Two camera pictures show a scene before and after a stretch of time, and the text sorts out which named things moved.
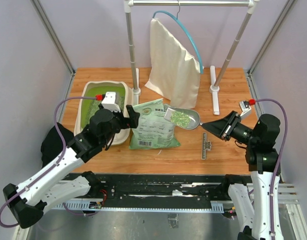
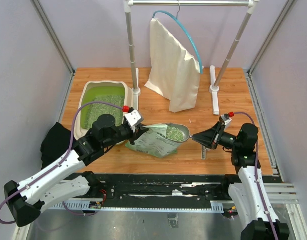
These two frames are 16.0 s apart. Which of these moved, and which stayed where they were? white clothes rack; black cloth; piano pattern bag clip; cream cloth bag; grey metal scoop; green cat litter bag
Moved: grey metal scoop; green cat litter bag
Stayed: white clothes rack; cream cloth bag; black cloth; piano pattern bag clip
